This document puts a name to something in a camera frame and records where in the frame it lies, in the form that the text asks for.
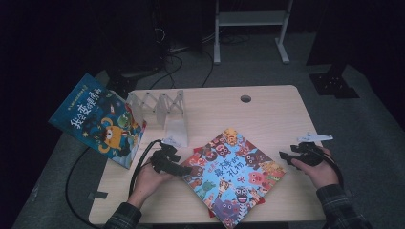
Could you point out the black stand base with post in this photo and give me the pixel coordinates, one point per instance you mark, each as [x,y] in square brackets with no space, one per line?
[334,84]

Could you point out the person's right hand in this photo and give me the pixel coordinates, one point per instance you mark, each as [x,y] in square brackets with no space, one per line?
[324,175]

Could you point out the red picture book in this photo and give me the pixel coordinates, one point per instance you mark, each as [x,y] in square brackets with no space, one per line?
[211,212]

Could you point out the person's left hand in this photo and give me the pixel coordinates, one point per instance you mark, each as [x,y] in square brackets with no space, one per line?
[143,184]

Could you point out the black flat stand base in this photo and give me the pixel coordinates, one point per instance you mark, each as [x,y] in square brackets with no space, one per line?
[119,84]

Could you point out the grey tape strip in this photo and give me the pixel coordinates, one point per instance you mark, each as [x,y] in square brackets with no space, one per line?
[97,195]

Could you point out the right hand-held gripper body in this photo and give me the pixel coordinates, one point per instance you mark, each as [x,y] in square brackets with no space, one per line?
[310,156]

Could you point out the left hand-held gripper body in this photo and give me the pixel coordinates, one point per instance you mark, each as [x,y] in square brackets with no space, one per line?
[162,160]

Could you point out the patchwork animals picture book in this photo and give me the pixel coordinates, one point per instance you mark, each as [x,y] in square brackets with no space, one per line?
[235,171]

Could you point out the white expandable book rack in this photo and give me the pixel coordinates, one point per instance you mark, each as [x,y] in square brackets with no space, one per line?
[176,132]

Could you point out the white metal desk frame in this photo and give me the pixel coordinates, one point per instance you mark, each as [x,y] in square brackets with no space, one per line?
[251,18]

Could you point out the blue monster picture book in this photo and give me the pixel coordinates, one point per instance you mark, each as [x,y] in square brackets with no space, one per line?
[95,120]

